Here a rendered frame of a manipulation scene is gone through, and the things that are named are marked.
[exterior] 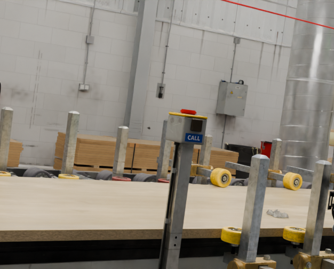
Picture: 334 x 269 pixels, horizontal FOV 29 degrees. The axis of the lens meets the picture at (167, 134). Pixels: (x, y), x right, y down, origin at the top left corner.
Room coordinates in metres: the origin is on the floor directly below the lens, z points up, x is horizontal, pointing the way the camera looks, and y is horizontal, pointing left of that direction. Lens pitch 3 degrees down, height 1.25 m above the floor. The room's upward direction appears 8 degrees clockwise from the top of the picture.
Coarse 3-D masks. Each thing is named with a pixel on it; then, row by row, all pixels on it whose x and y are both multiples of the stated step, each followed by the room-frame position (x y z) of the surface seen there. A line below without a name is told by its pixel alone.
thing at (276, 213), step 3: (270, 210) 2.25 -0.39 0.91; (276, 210) 2.23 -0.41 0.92; (267, 213) 2.22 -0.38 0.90; (270, 213) 2.22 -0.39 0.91; (273, 213) 2.21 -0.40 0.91; (276, 213) 2.20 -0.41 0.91; (279, 213) 2.19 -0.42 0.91; (282, 213) 2.22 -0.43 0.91; (285, 213) 2.22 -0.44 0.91; (273, 216) 2.19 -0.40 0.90; (276, 216) 2.19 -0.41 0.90; (279, 216) 2.18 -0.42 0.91; (282, 216) 2.19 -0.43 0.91; (285, 216) 2.20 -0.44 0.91; (288, 216) 2.21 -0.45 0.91
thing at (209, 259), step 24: (96, 240) 1.69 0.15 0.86; (120, 240) 1.73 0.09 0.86; (144, 240) 1.78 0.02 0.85; (192, 240) 1.87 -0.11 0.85; (216, 240) 1.92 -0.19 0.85; (264, 240) 2.04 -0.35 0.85; (0, 264) 1.54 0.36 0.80; (24, 264) 1.58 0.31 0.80; (48, 264) 1.61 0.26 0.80; (72, 264) 1.65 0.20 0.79; (96, 264) 1.69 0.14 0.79; (120, 264) 1.74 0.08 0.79; (144, 264) 1.78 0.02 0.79; (192, 264) 1.88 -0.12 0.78; (216, 264) 1.93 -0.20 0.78; (288, 264) 2.11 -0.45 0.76
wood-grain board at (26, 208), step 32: (0, 192) 1.97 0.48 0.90; (32, 192) 2.04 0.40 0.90; (64, 192) 2.13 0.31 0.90; (96, 192) 2.22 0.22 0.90; (128, 192) 2.31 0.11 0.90; (160, 192) 2.42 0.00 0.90; (192, 192) 2.54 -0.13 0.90; (224, 192) 2.66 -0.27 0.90; (288, 192) 2.96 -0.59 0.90; (0, 224) 1.53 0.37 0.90; (32, 224) 1.58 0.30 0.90; (64, 224) 1.63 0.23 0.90; (96, 224) 1.68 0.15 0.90; (128, 224) 1.74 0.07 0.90; (160, 224) 1.79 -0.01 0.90; (192, 224) 1.86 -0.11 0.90; (224, 224) 1.93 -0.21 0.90; (288, 224) 2.08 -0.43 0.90
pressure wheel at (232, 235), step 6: (222, 228) 1.83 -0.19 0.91; (228, 228) 1.84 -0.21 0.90; (234, 228) 1.83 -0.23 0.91; (240, 228) 1.86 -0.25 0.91; (222, 234) 1.82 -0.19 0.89; (228, 234) 1.80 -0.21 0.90; (234, 234) 1.80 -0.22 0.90; (240, 234) 1.80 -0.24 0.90; (222, 240) 1.82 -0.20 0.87; (228, 240) 1.80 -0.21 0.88; (234, 240) 1.79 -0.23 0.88; (234, 246) 1.82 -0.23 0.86; (234, 252) 1.83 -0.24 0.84
